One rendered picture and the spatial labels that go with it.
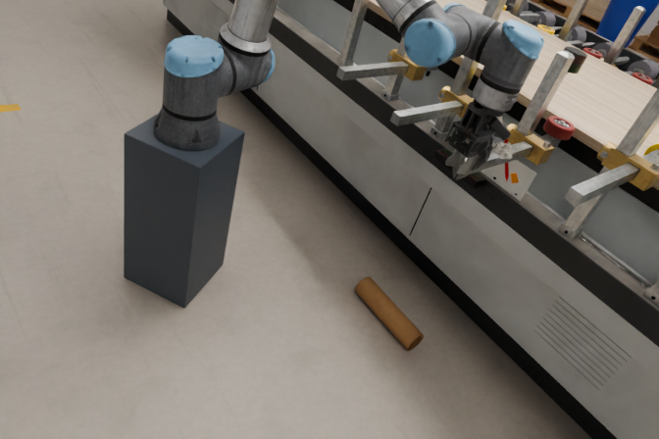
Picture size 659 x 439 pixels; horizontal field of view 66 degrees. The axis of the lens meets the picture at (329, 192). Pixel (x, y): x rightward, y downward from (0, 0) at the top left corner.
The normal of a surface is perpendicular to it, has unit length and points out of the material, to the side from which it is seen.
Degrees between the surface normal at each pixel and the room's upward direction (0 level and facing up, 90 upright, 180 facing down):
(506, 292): 90
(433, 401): 0
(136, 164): 90
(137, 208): 90
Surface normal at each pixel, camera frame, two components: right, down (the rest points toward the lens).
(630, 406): -0.77, 0.22
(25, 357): 0.24, -0.77
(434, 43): -0.52, 0.44
